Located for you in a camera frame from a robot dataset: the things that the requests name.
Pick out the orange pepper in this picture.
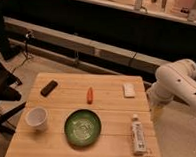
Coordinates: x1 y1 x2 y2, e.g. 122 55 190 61
86 87 94 105

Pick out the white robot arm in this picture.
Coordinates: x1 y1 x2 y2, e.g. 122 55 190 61
147 58 196 111

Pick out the black rectangular remote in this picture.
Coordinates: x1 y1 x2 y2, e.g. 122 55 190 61
40 80 58 97

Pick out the green round plate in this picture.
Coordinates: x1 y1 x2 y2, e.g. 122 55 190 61
64 109 102 147

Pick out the white paper cup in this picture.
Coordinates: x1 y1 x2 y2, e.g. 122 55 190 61
25 106 48 132

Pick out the white plastic bottle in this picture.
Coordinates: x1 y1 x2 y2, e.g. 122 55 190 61
131 114 146 156

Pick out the black office chair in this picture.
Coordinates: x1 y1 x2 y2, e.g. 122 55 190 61
0 62 26 135

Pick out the black floor cable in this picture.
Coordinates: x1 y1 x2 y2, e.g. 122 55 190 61
8 29 37 77

